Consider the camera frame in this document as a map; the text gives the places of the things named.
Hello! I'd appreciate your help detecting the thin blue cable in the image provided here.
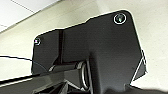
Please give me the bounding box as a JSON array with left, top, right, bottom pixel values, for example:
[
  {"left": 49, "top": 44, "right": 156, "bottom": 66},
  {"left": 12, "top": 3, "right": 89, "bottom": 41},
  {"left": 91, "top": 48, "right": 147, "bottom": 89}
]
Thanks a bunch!
[{"left": 0, "top": 55, "right": 50, "bottom": 70}]

